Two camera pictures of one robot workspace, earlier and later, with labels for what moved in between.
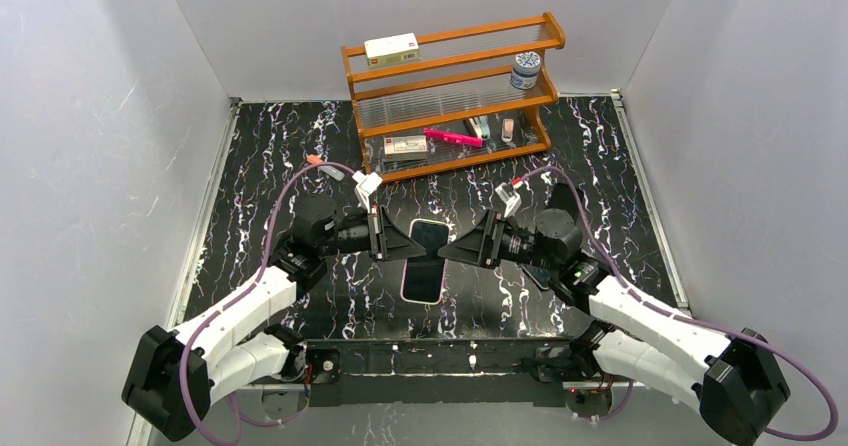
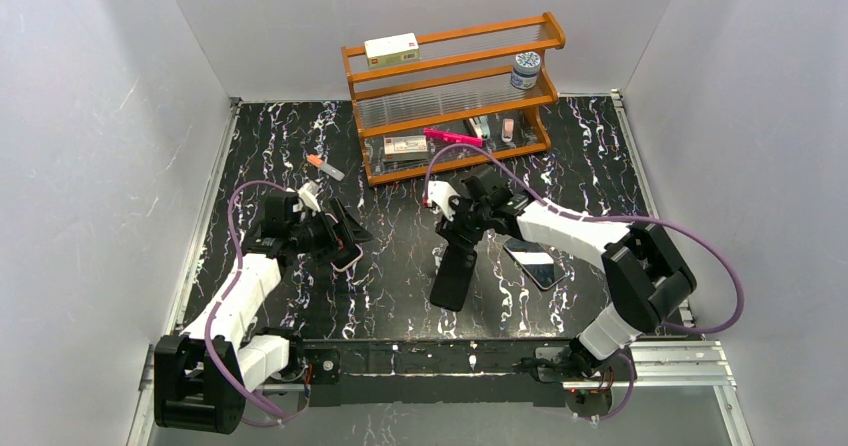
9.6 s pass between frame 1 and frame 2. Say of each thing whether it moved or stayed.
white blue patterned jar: stayed
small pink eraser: stayed
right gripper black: moved
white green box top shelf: stayed
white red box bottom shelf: stayed
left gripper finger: moved
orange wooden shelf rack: stayed
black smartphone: moved
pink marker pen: stayed
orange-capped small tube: stayed
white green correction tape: stayed
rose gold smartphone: moved
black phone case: moved
